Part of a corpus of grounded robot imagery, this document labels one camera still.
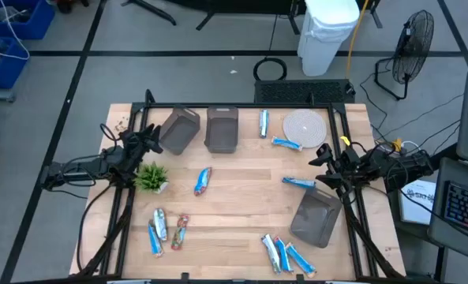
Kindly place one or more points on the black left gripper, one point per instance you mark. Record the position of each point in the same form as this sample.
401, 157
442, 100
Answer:
135, 148

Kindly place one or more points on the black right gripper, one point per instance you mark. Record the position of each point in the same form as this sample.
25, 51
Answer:
346, 165

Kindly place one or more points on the blue granola bar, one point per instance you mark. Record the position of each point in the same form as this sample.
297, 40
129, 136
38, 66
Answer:
300, 259
298, 182
155, 244
287, 143
283, 255

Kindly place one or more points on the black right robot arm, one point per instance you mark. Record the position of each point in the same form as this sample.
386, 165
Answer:
407, 165

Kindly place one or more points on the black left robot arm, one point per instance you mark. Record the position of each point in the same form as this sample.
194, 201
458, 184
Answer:
79, 169

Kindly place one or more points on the grey translucent plastic bin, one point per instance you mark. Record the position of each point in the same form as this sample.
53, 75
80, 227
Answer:
178, 130
314, 219
222, 132

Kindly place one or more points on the green plant in white pot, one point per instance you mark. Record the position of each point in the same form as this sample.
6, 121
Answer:
150, 177

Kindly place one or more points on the white flat plate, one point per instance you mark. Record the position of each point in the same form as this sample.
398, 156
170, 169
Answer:
304, 128

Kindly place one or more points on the Chewy bar blue red wrapper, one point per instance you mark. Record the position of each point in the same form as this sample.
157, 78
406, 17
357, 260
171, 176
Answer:
203, 181

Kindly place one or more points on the black mesh computer case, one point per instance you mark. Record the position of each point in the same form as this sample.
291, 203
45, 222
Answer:
296, 91

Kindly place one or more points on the white printed paper sheet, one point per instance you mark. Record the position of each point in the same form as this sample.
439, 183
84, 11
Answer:
415, 209

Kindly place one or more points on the grey desk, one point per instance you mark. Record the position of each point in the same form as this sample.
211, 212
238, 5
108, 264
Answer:
439, 221

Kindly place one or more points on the white trash can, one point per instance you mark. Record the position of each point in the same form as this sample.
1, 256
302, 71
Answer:
324, 35

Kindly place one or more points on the black backlit keyboard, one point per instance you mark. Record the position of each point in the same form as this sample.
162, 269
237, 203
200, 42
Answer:
466, 207

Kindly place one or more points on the black floor fan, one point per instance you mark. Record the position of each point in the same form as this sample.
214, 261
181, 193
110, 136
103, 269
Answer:
413, 47

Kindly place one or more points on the black partition screen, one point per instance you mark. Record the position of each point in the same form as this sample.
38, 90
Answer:
237, 4

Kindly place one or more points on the blue storage bin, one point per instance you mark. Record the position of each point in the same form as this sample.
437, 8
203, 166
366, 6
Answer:
40, 23
8, 71

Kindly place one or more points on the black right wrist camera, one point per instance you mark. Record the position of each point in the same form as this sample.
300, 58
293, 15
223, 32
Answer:
325, 150

